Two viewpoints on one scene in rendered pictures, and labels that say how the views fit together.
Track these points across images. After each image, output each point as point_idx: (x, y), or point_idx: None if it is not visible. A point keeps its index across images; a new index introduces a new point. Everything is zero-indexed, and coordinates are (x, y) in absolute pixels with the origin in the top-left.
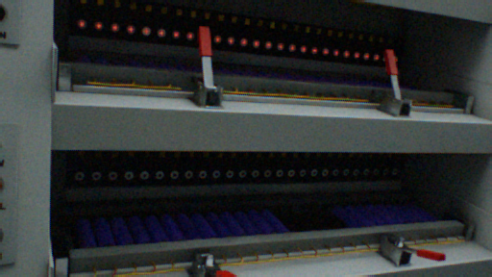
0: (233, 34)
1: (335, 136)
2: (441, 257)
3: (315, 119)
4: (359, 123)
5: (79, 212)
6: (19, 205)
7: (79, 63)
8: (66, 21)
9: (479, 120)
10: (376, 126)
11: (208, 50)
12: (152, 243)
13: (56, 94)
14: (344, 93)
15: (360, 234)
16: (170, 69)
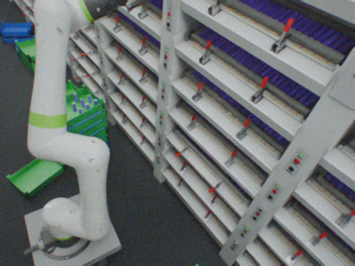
0: None
1: (209, 154)
2: (209, 192)
3: (204, 147)
4: (213, 156)
5: None
6: (163, 121)
7: (182, 104)
8: None
9: (252, 189)
10: (217, 161)
11: (193, 119)
12: (186, 138)
13: (173, 109)
14: (229, 148)
15: (218, 174)
16: (196, 114)
